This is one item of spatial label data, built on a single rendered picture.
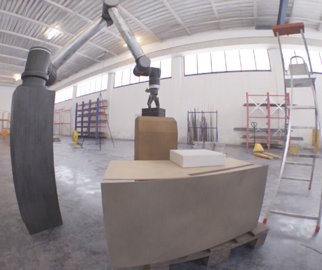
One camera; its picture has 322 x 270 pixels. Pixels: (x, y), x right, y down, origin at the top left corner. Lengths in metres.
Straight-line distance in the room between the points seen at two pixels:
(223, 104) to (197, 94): 1.92
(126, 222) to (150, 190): 0.16
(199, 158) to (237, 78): 10.04
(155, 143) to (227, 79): 9.83
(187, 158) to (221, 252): 0.59
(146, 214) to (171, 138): 0.77
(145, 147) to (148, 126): 0.17
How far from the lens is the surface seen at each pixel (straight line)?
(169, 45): 12.45
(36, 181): 1.26
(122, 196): 0.60
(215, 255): 1.02
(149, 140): 1.24
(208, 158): 0.94
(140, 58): 1.37
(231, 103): 10.43
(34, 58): 1.37
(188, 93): 11.19
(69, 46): 1.66
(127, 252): 0.75
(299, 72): 1.86
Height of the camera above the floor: 0.77
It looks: 1 degrees down
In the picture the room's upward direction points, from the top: 1 degrees clockwise
